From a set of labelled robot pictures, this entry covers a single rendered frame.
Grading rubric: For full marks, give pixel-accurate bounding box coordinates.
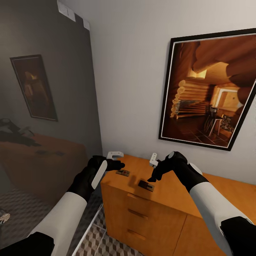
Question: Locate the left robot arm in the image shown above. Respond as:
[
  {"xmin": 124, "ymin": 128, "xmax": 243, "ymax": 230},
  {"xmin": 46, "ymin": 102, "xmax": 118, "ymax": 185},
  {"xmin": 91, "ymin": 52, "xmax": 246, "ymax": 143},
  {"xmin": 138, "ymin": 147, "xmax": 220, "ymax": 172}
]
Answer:
[{"xmin": 0, "ymin": 151, "xmax": 125, "ymax": 256}]

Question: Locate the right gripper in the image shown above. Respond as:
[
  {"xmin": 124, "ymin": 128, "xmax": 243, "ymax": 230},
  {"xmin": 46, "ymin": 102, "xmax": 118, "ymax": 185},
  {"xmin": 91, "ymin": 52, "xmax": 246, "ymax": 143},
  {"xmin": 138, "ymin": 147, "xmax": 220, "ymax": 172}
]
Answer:
[{"xmin": 147, "ymin": 160, "xmax": 169, "ymax": 182}]

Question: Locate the mousetrap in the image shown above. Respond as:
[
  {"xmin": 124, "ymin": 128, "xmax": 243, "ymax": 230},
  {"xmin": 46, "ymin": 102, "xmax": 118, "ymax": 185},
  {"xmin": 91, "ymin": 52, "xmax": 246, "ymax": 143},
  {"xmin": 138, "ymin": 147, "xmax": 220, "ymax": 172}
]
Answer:
[
  {"xmin": 138, "ymin": 180, "xmax": 155, "ymax": 192},
  {"xmin": 116, "ymin": 170, "xmax": 130, "ymax": 177}
]

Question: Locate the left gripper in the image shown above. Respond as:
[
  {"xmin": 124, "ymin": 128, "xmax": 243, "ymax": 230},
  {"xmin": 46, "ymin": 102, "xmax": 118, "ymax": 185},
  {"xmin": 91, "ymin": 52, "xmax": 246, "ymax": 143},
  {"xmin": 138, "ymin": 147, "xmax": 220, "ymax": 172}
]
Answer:
[{"xmin": 108, "ymin": 159, "xmax": 125, "ymax": 171}]

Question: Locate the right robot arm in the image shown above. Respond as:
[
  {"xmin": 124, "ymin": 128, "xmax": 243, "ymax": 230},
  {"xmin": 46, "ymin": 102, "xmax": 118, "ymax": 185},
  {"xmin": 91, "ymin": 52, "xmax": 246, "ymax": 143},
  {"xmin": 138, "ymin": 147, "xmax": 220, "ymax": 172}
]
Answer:
[{"xmin": 147, "ymin": 151, "xmax": 256, "ymax": 256}]

